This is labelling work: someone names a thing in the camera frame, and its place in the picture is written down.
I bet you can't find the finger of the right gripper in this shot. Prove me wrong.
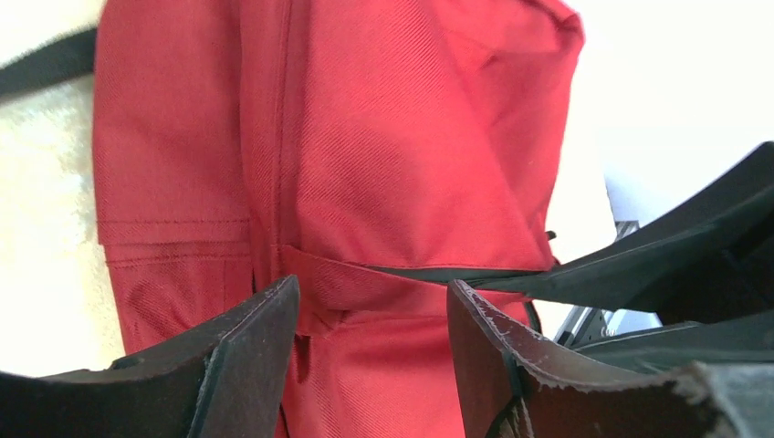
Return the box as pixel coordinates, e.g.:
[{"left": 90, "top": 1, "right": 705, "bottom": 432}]
[{"left": 574, "top": 311, "right": 773, "bottom": 374}]

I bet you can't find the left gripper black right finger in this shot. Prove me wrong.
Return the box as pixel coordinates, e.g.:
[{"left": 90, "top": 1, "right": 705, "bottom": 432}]
[{"left": 447, "top": 281, "right": 773, "bottom": 437}]

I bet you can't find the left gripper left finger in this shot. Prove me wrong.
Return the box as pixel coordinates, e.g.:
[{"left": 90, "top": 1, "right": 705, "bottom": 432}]
[{"left": 1, "top": 276, "right": 299, "bottom": 437}]

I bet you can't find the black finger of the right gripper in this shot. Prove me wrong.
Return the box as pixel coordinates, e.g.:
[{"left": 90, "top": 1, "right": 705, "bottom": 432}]
[{"left": 478, "top": 142, "right": 773, "bottom": 323}]

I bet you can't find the red backpack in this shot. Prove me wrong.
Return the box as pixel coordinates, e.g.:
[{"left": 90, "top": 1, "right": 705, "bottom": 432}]
[{"left": 0, "top": 0, "right": 587, "bottom": 438}]

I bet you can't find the aluminium frame rail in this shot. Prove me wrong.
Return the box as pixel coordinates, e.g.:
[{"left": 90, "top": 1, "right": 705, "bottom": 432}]
[{"left": 553, "top": 220, "right": 643, "bottom": 347}]

